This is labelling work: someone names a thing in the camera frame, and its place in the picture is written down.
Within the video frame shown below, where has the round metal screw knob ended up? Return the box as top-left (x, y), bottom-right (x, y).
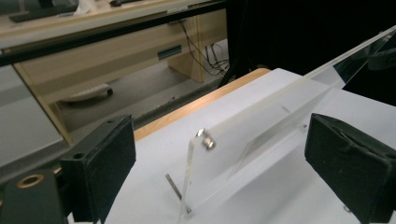
top-left (195, 128), bottom-right (217, 151)

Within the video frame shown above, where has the white power strip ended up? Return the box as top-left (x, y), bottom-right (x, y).
top-left (59, 83), bottom-right (114, 104)

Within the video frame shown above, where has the light wooden desk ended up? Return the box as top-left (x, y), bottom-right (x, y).
top-left (0, 0), bottom-right (230, 147)

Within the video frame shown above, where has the grey panel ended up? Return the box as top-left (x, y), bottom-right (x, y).
top-left (0, 64), bottom-right (69, 171)

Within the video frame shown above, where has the bundle of black cables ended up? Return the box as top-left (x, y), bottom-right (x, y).
top-left (178, 21), bottom-right (232, 77)

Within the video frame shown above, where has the long metal rod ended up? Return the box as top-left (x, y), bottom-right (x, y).
top-left (164, 173), bottom-right (183, 201)

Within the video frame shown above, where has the clear acrylic panel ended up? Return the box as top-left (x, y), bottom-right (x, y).
top-left (177, 25), bottom-right (396, 224)

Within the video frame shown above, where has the black curtain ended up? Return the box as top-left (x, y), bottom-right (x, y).
top-left (225, 0), bottom-right (396, 106)

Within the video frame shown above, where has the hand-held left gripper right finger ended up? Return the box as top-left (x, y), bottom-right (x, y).
top-left (304, 113), bottom-right (396, 224)

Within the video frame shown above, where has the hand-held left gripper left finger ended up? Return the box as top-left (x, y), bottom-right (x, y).
top-left (60, 115), bottom-right (137, 224)

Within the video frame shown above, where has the black keyboard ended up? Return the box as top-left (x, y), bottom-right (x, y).
top-left (8, 5), bottom-right (78, 23)

